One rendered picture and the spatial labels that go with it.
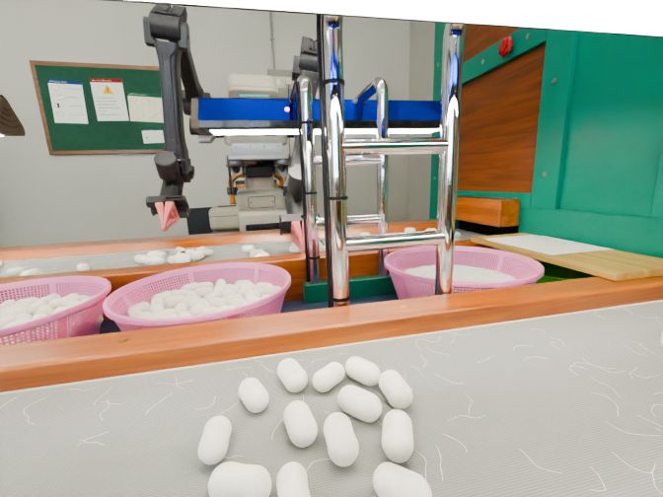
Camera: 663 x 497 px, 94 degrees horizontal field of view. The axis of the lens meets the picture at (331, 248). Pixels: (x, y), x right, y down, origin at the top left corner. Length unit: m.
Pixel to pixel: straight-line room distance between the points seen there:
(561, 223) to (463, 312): 0.49
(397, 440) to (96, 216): 3.02
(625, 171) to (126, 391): 0.82
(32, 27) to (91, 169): 0.99
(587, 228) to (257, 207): 1.20
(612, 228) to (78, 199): 3.14
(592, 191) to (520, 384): 0.56
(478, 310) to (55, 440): 0.42
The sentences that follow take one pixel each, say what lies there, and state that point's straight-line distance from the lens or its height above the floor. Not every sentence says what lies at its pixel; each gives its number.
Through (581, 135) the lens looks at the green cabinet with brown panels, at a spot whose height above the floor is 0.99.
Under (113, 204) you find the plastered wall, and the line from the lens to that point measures 3.08.
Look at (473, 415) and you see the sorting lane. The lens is 0.29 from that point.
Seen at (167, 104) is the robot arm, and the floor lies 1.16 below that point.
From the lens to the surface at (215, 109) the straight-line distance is 0.78.
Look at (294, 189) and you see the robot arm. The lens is 0.81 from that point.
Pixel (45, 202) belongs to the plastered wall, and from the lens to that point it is 3.26.
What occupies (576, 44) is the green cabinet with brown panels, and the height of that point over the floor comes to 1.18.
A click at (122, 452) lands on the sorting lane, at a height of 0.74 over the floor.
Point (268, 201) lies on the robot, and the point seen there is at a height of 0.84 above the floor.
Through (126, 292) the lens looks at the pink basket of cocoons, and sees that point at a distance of 0.59.
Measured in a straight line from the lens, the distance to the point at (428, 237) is 0.43.
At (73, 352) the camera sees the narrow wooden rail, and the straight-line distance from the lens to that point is 0.41.
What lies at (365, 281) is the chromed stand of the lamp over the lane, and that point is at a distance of 0.67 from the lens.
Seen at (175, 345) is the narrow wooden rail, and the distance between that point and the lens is 0.36.
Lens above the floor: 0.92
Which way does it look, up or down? 12 degrees down
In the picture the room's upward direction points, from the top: 2 degrees counter-clockwise
